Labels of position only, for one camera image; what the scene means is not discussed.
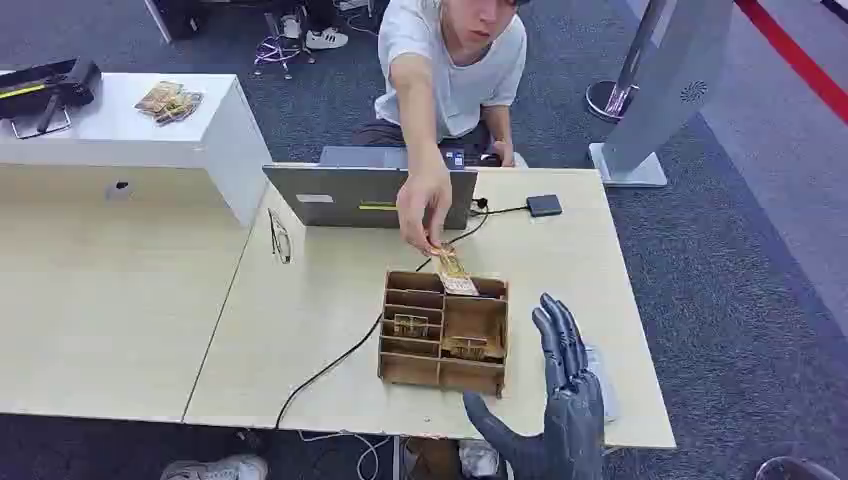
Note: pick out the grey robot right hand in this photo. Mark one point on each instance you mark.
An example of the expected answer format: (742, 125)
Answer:
(573, 424)

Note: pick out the person's right hand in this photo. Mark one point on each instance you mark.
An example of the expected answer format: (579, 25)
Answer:
(424, 199)

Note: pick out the person's left hand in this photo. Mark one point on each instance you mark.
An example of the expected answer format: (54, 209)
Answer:
(505, 154)

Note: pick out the pale grey card reader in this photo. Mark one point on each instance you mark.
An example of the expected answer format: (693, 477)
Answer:
(608, 391)

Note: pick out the small black drive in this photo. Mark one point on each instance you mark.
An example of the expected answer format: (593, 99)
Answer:
(544, 205)

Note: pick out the grey laptop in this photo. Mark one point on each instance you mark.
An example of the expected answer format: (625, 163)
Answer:
(344, 195)

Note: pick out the person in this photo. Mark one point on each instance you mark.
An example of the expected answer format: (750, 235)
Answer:
(457, 79)

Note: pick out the white crumpled bag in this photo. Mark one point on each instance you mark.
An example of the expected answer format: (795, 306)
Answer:
(478, 458)

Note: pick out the brown cardboard box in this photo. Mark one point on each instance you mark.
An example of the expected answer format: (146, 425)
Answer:
(430, 460)

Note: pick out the thin-framed eyeglasses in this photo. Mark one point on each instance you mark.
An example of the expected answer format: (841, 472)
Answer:
(280, 237)

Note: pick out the wooden divided card box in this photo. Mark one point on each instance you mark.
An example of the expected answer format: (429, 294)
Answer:
(414, 368)

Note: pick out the white kiosk stand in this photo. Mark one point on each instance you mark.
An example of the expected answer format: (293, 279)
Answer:
(669, 86)

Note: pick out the white shoe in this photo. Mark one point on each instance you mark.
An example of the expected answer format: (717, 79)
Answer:
(218, 469)
(326, 39)

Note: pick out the chrome chair base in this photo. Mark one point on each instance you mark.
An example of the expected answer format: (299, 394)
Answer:
(281, 50)

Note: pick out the dark round object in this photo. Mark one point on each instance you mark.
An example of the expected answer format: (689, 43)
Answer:
(795, 469)

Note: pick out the pile of gold cards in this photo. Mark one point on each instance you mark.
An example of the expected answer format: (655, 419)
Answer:
(169, 102)

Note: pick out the red barrier belt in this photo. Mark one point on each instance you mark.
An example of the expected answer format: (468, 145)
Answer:
(795, 56)

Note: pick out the black box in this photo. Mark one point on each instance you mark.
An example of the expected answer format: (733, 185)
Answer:
(177, 16)

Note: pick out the white cabinet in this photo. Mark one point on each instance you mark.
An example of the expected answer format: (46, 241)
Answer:
(119, 142)

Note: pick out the black device with yellow stripe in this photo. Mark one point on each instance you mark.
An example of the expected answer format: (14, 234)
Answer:
(46, 86)

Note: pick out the chrome stanchion post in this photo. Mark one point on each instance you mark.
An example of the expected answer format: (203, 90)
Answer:
(623, 86)

